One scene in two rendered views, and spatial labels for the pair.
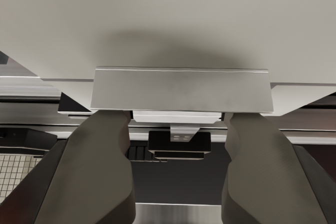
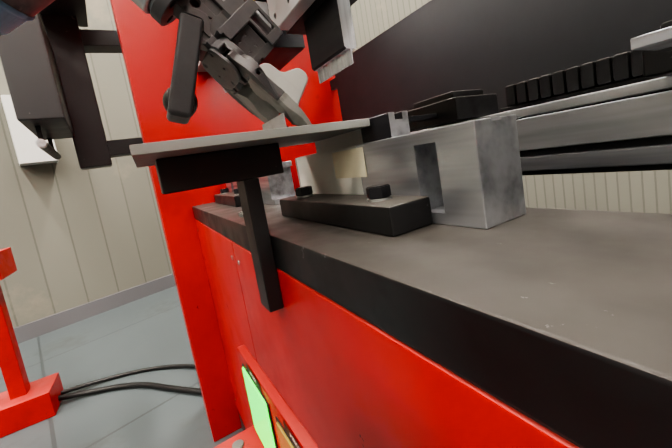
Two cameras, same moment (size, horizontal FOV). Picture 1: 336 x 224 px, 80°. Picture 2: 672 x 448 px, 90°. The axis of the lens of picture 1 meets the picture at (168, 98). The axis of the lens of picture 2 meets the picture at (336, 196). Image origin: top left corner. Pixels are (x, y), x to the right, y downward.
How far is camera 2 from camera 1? 0.44 m
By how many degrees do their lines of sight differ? 62
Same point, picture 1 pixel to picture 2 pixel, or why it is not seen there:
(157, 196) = (551, 28)
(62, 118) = (623, 110)
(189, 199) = (505, 44)
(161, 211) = (341, 65)
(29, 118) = not seen: outside the picture
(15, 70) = (406, 141)
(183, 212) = (334, 69)
